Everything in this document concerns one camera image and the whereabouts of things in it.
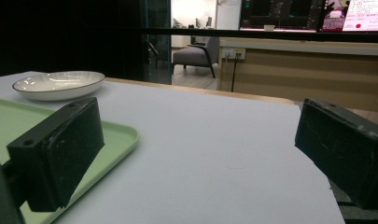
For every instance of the monitor with pink window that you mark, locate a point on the monitor with pink window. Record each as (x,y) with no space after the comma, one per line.
(354,15)

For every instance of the white table sheet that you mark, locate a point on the white table sheet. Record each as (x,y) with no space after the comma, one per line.
(189,149)

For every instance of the light green plastic tray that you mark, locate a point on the light green plastic tray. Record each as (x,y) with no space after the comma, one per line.
(9,124)

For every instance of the white ceramic plate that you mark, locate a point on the white ceramic plate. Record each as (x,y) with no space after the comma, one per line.
(58,84)

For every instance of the black horizontal rail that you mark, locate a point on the black horizontal rail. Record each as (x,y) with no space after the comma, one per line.
(264,34)

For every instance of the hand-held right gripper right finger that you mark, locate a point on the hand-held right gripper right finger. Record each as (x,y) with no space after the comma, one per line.
(345,149)

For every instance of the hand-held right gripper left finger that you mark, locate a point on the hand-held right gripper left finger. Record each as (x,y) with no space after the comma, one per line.
(57,152)

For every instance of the wall power socket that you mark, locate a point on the wall power socket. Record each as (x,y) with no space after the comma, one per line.
(234,53)

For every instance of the grey armchair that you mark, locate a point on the grey armchair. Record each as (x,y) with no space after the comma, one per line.
(198,56)

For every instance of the glass door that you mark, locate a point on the glass door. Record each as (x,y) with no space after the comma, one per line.
(155,40)

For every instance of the dark monitor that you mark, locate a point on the dark monitor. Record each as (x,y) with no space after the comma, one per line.
(281,14)

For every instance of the wooden counter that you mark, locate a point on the wooden counter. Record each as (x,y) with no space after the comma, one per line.
(305,73)

